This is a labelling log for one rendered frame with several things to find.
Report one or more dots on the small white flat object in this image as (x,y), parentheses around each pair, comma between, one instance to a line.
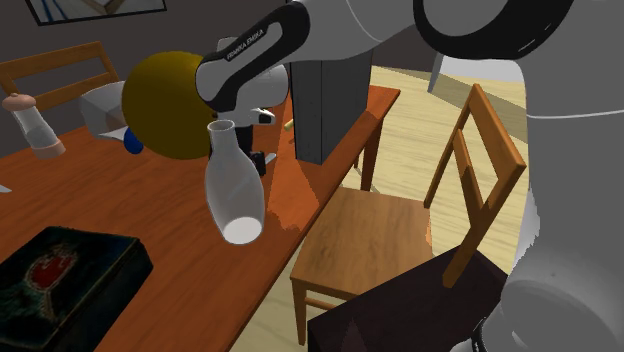
(270,158)

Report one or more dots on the dark-framed wall picture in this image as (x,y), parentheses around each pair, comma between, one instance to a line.
(97,7)

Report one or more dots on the wooden chair with light seat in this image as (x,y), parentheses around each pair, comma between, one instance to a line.
(365,239)

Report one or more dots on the dark robot stand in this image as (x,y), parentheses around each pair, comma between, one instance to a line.
(414,312)

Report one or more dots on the small pale yellow object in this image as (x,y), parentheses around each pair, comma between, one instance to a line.
(288,124)

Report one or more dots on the dark box with red picture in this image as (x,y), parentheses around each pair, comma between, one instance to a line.
(58,287)

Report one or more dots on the small blue object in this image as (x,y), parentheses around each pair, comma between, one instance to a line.
(132,142)

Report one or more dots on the clear glass vase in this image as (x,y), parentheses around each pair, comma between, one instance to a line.
(234,195)

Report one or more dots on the wooden chair with slatted back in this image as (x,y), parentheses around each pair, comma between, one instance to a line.
(53,61)

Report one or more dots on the white angular box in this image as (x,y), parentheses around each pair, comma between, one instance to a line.
(100,109)

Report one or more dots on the clear grinder with pink caps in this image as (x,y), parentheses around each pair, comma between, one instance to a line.
(35,128)

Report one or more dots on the tall grey box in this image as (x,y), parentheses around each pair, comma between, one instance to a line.
(326,112)

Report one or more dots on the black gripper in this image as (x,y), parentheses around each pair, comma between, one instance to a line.
(244,141)

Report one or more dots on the olive yellow ball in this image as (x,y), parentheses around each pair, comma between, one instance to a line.
(161,107)

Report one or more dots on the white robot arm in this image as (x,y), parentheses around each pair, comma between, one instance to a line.
(565,195)

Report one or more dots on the brown wooden table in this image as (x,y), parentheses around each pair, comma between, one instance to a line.
(146,204)

